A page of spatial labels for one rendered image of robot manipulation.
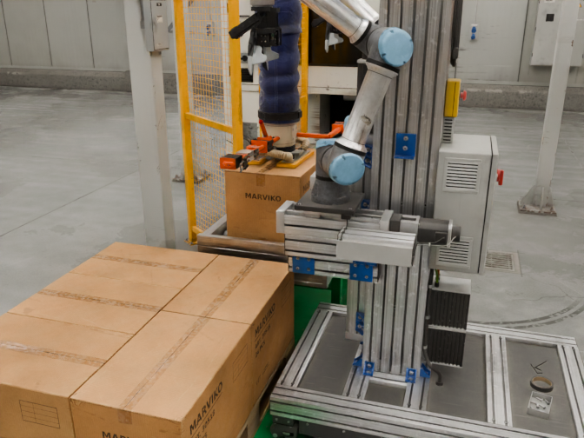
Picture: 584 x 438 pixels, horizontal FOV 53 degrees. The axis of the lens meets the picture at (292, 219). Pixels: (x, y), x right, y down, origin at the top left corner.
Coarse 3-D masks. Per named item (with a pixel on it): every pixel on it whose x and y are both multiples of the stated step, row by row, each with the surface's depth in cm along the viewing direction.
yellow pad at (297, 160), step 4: (300, 148) 315; (304, 152) 316; (308, 152) 317; (312, 152) 320; (296, 156) 307; (300, 156) 307; (304, 156) 309; (308, 156) 313; (284, 160) 300; (296, 160) 300; (300, 160) 302; (304, 160) 308; (280, 164) 296; (284, 164) 295; (288, 164) 294; (292, 164) 294; (296, 164) 296; (292, 168) 294
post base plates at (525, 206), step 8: (200, 168) 613; (176, 176) 608; (184, 176) 607; (200, 176) 613; (528, 192) 524; (520, 200) 538; (528, 200) 526; (552, 200) 520; (520, 208) 518; (528, 208) 518; (536, 208) 518; (544, 208) 518; (552, 208) 508
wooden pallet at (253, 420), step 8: (288, 352) 287; (280, 360) 275; (288, 360) 288; (280, 368) 288; (272, 376) 264; (272, 384) 277; (264, 392) 255; (264, 400) 266; (256, 408) 246; (264, 408) 261; (248, 416) 237; (256, 416) 248; (248, 424) 237; (256, 424) 249; (240, 432) 229; (248, 432) 238
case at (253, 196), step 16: (272, 160) 310; (240, 176) 290; (256, 176) 287; (272, 176) 284; (288, 176) 282; (304, 176) 287; (240, 192) 293; (256, 192) 290; (272, 192) 287; (288, 192) 285; (304, 192) 290; (240, 208) 296; (256, 208) 293; (272, 208) 290; (240, 224) 299; (256, 224) 296; (272, 224) 293; (272, 240) 296
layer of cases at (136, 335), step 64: (128, 256) 290; (192, 256) 290; (0, 320) 231; (64, 320) 231; (128, 320) 231; (192, 320) 231; (256, 320) 235; (0, 384) 193; (64, 384) 192; (128, 384) 192; (192, 384) 192; (256, 384) 244
